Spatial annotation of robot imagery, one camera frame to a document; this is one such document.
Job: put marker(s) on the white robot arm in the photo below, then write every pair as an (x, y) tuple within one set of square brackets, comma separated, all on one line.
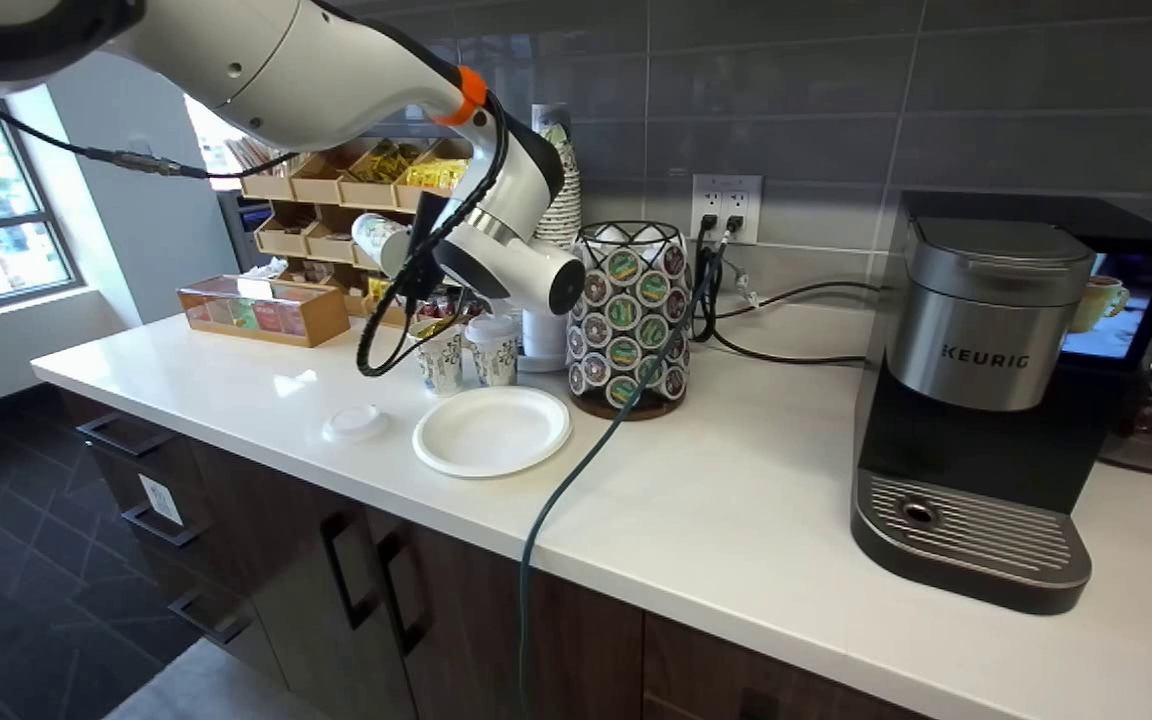
[(302, 75)]

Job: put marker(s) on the wooden condiment shelf organizer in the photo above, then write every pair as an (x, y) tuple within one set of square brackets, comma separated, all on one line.
[(316, 199)]

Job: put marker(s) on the white paper plate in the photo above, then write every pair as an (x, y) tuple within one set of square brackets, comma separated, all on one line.
[(489, 433)]

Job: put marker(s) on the patterned coffee pod carousel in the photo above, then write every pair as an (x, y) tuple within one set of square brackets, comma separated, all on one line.
[(627, 339)]

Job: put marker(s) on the patterned paper cup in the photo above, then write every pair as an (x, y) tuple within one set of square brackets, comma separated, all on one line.
[(381, 240), (489, 351)]

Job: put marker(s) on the wooden cabinet doors with handles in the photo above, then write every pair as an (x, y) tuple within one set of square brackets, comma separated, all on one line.
[(375, 616)]

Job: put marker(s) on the white plastic cup lid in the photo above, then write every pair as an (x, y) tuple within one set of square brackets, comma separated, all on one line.
[(364, 421)]

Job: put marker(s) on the white wall power outlet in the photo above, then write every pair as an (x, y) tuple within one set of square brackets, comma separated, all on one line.
[(726, 205)]

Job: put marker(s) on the wooden tea bag box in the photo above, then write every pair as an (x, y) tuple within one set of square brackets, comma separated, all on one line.
[(291, 313)]

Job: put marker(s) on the black Keurig coffee machine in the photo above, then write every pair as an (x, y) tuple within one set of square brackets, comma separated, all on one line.
[(1008, 339)]

